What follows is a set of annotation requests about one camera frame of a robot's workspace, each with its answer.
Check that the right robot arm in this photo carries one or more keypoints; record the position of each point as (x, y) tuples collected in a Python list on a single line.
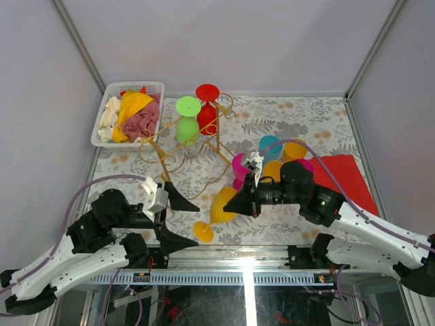
[(387, 248)]

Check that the yellow cloth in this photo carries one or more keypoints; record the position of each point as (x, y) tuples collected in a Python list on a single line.
[(132, 102)]

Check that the orange wine glass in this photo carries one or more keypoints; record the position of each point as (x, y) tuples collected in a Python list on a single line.
[(294, 151), (272, 169), (203, 231)]

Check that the gold wire glass rack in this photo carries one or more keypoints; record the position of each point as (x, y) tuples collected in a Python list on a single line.
[(205, 139)]

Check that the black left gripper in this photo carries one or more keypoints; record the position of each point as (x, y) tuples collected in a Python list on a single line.
[(172, 242)]

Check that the red folded cloth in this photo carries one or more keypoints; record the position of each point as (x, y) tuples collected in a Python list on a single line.
[(345, 170)]

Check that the white plastic laundry basket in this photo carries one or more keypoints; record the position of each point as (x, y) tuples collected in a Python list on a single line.
[(118, 89)]

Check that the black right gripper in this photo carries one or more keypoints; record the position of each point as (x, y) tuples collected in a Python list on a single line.
[(243, 202)]

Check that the green wine glass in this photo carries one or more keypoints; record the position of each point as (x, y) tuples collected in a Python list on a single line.
[(187, 127)]

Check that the blue wine glass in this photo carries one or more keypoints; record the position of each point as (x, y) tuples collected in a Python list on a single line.
[(273, 153)]

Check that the cream floral cloth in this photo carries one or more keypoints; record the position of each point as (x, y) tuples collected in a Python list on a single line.
[(109, 119)]

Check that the magenta wine glass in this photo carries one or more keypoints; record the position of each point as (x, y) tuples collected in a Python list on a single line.
[(307, 164), (239, 170)]

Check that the dusty pink cloth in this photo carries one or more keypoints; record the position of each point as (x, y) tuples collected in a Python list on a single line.
[(143, 122)]

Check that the aluminium mounting rail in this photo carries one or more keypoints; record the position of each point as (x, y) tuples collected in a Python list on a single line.
[(247, 265)]

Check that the red wine glass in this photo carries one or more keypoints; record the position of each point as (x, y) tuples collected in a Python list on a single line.
[(207, 93)]

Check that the floral tablecloth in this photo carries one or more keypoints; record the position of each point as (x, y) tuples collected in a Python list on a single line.
[(321, 121)]

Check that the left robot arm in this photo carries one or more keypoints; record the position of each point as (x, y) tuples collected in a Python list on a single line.
[(103, 239)]

